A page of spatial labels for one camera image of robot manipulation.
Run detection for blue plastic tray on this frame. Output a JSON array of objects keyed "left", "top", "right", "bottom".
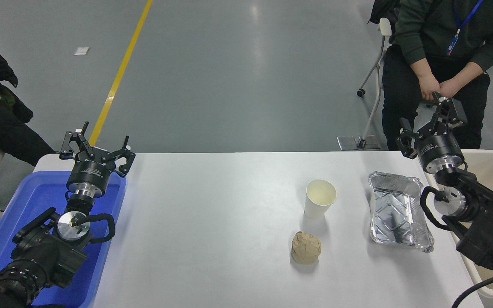
[{"left": 0, "top": 170, "right": 127, "bottom": 308}]

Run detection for white frame chair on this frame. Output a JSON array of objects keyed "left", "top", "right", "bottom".
[{"left": 356, "top": 17, "right": 401, "bottom": 149}]

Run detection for person's left hand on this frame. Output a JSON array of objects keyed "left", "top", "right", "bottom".
[{"left": 438, "top": 78, "right": 462, "bottom": 100}]

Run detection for blue lanyard with badge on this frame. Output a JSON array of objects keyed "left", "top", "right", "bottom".
[{"left": 446, "top": 0, "right": 485, "bottom": 56}]

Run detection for person's right hand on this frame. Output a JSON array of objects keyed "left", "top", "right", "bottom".
[{"left": 418, "top": 74, "right": 441, "bottom": 102}]

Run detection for white paper cup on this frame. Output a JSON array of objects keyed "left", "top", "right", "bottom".
[{"left": 304, "top": 179, "right": 338, "bottom": 221}]

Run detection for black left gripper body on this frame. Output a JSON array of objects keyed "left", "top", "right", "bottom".
[{"left": 66, "top": 153, "right": 113, "bottom": 190}]

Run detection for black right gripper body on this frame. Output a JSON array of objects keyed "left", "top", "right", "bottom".
[{"left": 415, "top": 130, "right": 464, "bottom": 168}]

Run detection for silver foil tray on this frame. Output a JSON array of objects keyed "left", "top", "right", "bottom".
[{"left": 368, "top": 171, "right": 435, "bottom": 253}]

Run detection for black jacket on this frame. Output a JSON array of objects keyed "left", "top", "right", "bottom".
[{"left": 368, "top": 0, "right": 401, "bottom": 25}]

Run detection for crumpled tan paper ball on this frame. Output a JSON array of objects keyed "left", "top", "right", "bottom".
[{"left": 291, "top": 231, "right": 322, "bottom": 265}]

